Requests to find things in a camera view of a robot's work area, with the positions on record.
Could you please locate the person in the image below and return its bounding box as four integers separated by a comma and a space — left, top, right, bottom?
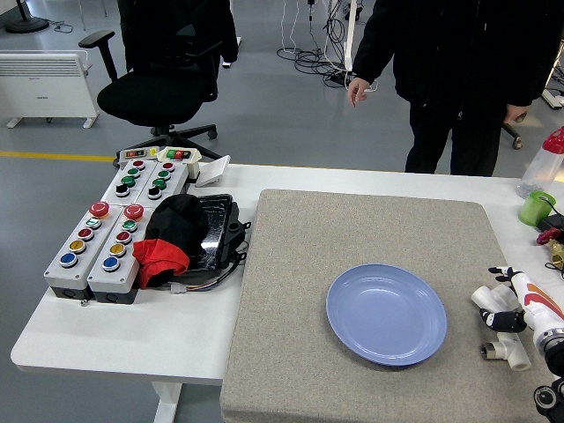
346, 0, 564, 178

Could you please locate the cream red-green switch box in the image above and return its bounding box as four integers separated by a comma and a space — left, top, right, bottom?
156, 145, 202, 180

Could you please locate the grey-brown mat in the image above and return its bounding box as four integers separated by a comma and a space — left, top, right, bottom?
219, 189, 557, 423

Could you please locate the white plain tee pipe fitting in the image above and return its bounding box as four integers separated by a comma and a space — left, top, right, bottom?
470, 285, 522, 319

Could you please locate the black floor cable bundle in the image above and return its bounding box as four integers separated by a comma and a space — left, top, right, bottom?
276, 0, 353, 88

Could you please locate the person's left hand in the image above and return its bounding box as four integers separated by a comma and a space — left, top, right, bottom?
505, 104, 528, 125

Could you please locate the black plastic tray device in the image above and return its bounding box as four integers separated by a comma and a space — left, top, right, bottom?
175, 193, 253, 283

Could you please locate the green plastic cup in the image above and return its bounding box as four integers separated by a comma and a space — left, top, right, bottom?
517, 189, 557, 227

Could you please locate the coloured wire bundle with connector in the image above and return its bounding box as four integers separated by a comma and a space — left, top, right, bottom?
168, 259, 244, 295

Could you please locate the five-button grey control box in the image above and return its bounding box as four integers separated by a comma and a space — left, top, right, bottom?
42, 201, 124, 305
86, 203, 153, 306

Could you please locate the brass valve red handle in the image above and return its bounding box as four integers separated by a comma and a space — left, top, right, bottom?
536, 228, 564, 271

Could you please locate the clear bottle red lid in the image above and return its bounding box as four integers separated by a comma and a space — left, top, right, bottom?
516, 126, 564, 200

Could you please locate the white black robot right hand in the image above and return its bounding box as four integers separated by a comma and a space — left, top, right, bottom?
479, 265, 564, 339

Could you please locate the white table leg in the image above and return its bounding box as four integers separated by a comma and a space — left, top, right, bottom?
151, 381, 184, 423

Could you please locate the four-button grey control box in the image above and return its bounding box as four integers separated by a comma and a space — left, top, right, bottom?
137, 160, 190, 208
100, 158, 158, 207

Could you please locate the black round stand base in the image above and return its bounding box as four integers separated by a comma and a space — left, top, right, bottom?
4, 0, 50, 34

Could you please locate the white wall switch plate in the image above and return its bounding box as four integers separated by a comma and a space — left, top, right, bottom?
194, 154, 232, 189

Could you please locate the small grey switch box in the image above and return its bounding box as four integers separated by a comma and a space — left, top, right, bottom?
115, 146, 160, 167

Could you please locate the person's hand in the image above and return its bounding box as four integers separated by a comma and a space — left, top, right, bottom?
346, 78, 369, 108
505, 104, 528, 125

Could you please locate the white desk leg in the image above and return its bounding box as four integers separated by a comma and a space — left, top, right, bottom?
342, 0, 358, 72

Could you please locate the black office chair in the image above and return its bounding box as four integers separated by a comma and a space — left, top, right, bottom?
78, 24, 224, 162

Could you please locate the white panel heater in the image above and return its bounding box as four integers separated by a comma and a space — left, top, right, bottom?
0, 49, 100, 130

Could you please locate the person's right hand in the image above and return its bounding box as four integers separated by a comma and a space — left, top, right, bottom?
346, 78, 369, 108

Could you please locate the black power adapter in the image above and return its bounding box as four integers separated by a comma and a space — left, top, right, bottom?
534, 213, 564, 233

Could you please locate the blue round plate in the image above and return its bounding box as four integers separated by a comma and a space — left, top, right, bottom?
325, 263, 449, 367

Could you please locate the white tee fitting metal nut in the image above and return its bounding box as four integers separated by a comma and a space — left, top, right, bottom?
480, 331, 532, 373

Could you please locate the black and red cloth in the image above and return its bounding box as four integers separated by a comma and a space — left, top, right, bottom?
132, 193, 211, 291

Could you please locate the white table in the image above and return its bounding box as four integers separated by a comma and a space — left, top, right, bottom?
10, 163, 564, 387

